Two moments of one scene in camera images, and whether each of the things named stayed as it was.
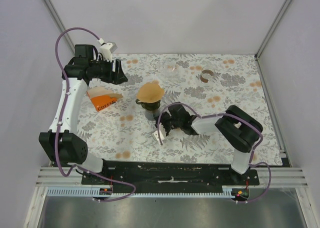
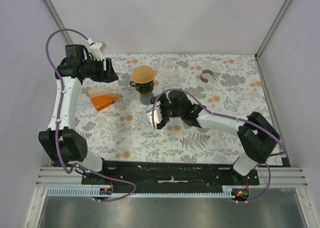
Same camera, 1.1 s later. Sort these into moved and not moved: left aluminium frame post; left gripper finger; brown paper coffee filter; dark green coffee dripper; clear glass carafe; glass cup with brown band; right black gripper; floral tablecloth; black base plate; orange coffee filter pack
Moved: right black gripper; left gripper finger; dark green coffee dripper; brown paper coffee filter
Not moved: black base plate; glass cup with brown band; orange coffee filter pack; floral tablecloth; clear glass carafe; left aluminium frame post
